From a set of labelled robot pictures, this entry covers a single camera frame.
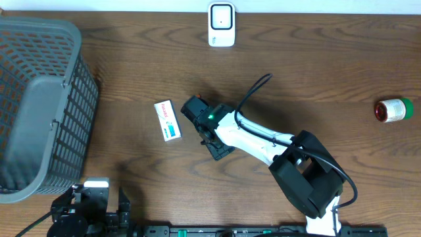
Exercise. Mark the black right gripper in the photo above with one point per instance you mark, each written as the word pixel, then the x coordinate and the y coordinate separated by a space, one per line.
pixel 218 152

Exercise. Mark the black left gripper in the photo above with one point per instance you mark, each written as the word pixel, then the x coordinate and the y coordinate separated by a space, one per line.
pixel 118 219

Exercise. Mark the white blue medicine box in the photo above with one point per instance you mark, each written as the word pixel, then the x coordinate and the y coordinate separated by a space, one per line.
pixel 168 121

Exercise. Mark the white jar green lid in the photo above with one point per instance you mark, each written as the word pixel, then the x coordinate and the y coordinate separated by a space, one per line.
pixel 393 110

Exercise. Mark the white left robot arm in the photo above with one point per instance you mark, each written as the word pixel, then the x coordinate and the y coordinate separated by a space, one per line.
pixel 82 233

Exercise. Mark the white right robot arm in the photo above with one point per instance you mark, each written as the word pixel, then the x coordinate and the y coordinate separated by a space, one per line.
pixel 306 173

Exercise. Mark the white barcode scanner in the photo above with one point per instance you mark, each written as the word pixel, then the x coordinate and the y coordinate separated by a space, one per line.
pixel 221 24

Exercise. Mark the dark grey plastic basket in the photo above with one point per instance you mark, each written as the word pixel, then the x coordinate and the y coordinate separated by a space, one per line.
pixel 49 100

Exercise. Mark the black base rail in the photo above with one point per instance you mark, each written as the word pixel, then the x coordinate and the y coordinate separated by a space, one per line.
pixel 285 230

